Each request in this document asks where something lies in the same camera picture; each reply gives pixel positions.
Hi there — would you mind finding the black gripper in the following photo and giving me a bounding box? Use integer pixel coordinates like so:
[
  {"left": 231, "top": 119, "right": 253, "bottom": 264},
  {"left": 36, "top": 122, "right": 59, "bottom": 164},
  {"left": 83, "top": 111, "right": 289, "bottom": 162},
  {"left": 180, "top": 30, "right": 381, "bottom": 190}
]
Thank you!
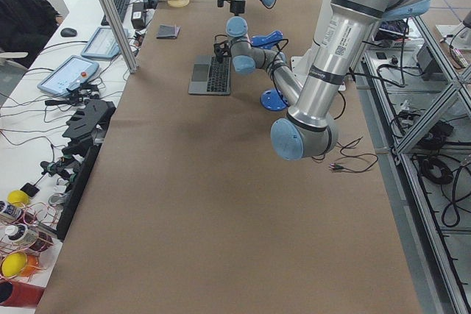
[
  {"left": 213, "top": 40, "right": 231, "bottom": 63},
  {"left": 216, "top": 0, "right": 246, "bottom": 16}
]

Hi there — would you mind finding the grey laptop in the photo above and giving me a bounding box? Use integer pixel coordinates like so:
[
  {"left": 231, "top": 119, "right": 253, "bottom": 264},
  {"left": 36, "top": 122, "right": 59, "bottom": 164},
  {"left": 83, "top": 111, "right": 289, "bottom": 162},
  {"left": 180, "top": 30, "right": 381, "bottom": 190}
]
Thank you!
[{"left": 188, "top": 55, "right": 231, "bottom": 96}]

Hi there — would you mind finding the folded grey cloth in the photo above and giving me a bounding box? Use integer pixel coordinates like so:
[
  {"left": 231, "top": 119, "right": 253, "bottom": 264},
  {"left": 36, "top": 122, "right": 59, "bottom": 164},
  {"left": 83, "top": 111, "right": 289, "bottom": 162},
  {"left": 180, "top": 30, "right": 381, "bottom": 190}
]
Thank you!
[{"left": 156, "top": 24, "right": 180, "bottom": 39}]

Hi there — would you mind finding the blue desk lamp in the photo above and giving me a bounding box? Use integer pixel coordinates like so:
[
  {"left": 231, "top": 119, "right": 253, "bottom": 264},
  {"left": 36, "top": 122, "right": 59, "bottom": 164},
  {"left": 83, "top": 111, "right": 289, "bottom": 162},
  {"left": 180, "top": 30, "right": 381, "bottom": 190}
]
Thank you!
[{"left": 251, "top": 30, "right": 288, "bottom": 111}]

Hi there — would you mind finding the black keyboard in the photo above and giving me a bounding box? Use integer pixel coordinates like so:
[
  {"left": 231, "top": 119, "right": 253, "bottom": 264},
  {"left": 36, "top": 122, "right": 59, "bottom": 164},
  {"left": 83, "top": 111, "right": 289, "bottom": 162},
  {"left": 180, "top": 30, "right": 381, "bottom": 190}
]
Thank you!
[{"left": 113, "top": 0, "right": 130, "bottom": 23}]

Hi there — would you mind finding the blue teach pendant far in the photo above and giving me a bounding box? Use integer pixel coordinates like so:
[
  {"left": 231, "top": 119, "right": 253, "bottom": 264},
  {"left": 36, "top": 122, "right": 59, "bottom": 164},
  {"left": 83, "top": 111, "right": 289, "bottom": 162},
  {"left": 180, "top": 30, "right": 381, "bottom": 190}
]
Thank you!
[{"left": 81, "top": 26, "right": 120, "bottom": 60}]

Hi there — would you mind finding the blue teach pendant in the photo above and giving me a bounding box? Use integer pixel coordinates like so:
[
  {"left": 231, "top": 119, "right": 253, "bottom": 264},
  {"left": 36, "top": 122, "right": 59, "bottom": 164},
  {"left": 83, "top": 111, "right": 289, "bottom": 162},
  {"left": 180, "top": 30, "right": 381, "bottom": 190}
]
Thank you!
[
  {"left": 37, "top": 55, "right": 99, "bottom": 96},
  {"left": 81, "top": 26, "right": 120, "bottom": 60}
]

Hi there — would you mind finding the blue teach pendant near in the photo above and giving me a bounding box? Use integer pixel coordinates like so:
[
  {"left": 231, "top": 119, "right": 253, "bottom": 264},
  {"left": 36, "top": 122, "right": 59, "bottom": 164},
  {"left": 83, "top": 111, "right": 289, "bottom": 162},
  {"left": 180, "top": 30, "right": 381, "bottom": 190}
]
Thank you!
[{"left": 37, "top": 55, "right": 99, "bottom": 96}]

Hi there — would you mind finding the black tool holder stand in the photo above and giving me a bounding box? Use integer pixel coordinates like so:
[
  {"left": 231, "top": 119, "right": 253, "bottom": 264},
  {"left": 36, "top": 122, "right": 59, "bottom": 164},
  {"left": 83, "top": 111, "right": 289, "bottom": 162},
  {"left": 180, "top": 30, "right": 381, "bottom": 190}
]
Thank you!
[{"left": 62, "top": 99, "right": 116, "bottom": 157}]

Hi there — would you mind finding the black computer mouse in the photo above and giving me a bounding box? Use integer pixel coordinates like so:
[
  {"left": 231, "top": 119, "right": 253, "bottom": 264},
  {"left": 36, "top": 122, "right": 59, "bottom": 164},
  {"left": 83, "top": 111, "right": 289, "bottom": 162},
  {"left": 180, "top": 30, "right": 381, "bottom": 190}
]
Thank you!
[{"left": 60, "top": 27, "right": 77, "bottom": 38}]

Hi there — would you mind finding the seated person in black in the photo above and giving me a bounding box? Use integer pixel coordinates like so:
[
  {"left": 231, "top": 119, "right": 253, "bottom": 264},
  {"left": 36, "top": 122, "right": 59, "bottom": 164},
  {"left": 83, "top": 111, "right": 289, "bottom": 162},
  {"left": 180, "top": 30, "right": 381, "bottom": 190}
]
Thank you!
[{"left": 1, "top": 0, "right": 64, "bottom": 68}]

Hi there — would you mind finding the yellow ball back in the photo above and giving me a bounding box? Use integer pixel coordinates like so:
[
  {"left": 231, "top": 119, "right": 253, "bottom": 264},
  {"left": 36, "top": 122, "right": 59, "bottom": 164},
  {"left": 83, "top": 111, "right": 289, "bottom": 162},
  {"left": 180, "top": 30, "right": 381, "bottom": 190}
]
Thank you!
[{"left": 7, "top": 190, "right": 30, "bottom": 207}]

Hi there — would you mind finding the yellow ball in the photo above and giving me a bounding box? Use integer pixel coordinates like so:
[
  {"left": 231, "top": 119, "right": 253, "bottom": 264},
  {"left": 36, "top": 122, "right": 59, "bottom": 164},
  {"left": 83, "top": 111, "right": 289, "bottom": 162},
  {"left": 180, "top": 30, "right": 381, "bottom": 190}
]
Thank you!
[
  {"left": 7, "top": 190, "right": 30, "bottom": 207},
  {"left": 1, "top": 252, "right": 28, "bottom": 278}
]

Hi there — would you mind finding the yellow ball front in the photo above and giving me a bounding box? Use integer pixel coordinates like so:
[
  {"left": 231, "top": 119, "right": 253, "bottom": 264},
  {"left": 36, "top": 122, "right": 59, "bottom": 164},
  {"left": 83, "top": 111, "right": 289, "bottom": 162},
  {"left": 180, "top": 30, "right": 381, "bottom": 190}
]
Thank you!
[{"left": 1, "top": 252, "right": 28, "bottom": 278}]

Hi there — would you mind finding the aluminium frame post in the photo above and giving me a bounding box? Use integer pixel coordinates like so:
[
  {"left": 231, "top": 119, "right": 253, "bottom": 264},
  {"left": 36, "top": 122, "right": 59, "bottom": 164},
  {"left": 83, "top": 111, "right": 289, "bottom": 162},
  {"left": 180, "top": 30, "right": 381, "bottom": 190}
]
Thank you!
[{"left": 99, "top": 0, "right": 138, "bottom": 74}]

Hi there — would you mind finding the black lamp power cable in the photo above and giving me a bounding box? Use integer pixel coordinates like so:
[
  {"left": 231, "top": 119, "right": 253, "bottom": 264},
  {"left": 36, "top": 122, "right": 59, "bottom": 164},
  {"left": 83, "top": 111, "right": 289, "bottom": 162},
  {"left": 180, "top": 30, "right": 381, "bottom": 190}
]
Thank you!
[{"left": 311, "top": 136, "right": 379, "bottom": 174}]

